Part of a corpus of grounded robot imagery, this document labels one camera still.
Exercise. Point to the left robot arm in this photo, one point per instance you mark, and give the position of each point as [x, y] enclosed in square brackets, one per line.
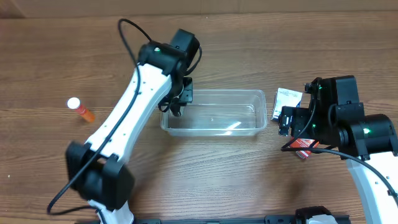
[97, 169]

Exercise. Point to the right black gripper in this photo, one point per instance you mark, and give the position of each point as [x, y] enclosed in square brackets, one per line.
[286, 121]

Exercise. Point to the white blue medicine box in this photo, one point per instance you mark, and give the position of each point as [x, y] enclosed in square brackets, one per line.
[285, 97]

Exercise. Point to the orange tube white cap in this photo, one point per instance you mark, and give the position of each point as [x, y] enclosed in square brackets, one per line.
[75, 104]

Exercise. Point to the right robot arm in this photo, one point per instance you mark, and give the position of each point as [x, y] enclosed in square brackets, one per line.
[367, 143]

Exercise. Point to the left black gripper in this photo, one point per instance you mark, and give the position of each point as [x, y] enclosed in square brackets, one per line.
[185, 94]

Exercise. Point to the clear plastic container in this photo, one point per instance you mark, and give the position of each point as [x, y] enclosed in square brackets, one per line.
[219, 113]

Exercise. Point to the red Panadol box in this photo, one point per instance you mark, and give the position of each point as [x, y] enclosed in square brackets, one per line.
[304, 143]

